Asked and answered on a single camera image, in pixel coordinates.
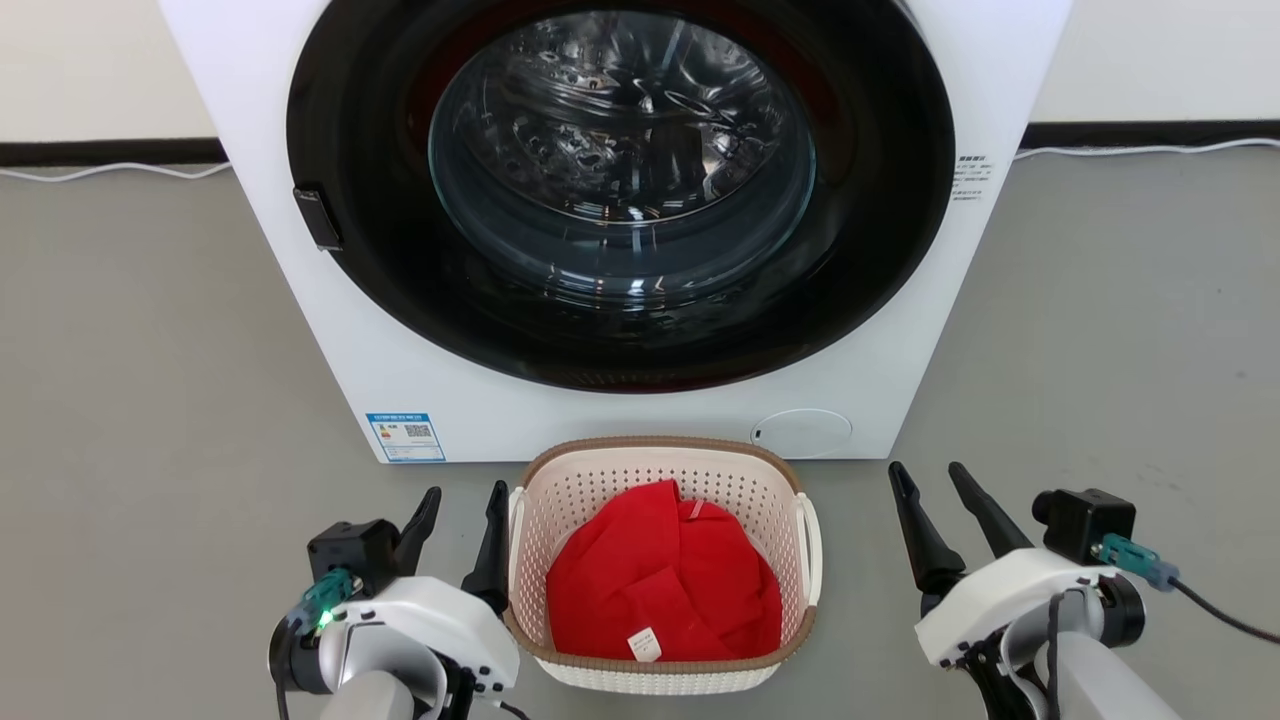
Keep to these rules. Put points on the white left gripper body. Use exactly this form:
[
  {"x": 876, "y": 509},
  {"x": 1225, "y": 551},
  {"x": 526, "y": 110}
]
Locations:
[{"x": 450, "y": 620}]

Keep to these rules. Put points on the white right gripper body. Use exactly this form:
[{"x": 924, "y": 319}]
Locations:
[{"x": 1000, "y": 600}]

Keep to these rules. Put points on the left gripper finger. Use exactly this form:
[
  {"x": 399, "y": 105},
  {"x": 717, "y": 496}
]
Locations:
[
  {"x": 493, "y": 560},
  {"x": 418, "y": 540}
]

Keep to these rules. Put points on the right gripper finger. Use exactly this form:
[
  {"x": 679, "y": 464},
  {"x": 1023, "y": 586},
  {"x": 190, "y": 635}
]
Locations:
[
  {"x": 925, "y": 550},
  {"x": 985, "y": 515}
]

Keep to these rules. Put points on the beige perforated laundry basket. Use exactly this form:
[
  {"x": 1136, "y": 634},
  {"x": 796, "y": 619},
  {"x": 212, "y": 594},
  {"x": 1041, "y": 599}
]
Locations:
[{"x": 600, "y": 480}]

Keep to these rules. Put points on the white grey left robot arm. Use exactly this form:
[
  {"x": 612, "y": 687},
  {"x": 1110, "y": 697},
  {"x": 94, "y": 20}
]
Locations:
[{"x": 375, "y": 700}]

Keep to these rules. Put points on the blue energy label sticker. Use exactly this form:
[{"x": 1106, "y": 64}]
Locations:
[{"x": 405, "y": 437}]

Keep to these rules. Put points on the red garment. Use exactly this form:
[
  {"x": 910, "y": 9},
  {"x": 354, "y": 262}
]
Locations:
[{"x": 640, "y": 580}]

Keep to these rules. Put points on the round white filter cover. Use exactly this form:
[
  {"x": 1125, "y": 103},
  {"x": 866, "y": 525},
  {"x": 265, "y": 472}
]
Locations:
[{"x": 800, "y": 434}]

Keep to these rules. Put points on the white front-load washing machine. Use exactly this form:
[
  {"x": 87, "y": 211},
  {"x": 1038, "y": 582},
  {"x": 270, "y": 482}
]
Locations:
[{"x": 300, "y": 330}]

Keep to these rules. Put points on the black round washer door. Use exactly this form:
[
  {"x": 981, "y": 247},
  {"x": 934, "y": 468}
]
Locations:
[{"x": 360, "y": 250}]

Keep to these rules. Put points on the small text sticker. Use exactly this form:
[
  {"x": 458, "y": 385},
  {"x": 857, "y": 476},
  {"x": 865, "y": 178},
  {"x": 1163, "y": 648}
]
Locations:
[{"x": 972, "y": 180}]

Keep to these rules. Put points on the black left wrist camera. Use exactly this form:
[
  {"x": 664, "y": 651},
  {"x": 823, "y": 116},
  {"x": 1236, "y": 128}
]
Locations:
[{"x": 350, "y": 550}]

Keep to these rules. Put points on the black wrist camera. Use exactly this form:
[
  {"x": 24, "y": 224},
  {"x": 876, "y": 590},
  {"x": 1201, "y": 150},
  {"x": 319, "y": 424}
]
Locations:
[
  {"x": 1085, "y": 525},
  {"x": 350, "y": 550}
]

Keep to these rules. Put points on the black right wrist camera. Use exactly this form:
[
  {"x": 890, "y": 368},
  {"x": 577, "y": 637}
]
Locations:
[{"x": 1085, "y": 525}]

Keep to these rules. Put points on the green left camera plug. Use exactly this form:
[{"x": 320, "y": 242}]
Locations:
[{"x": 328, "y": 598}]

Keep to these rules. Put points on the teal right camera plug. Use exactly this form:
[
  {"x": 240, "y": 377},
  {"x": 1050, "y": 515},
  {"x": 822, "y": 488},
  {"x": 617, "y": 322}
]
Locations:
[{"x": 1135, "y": 560}]

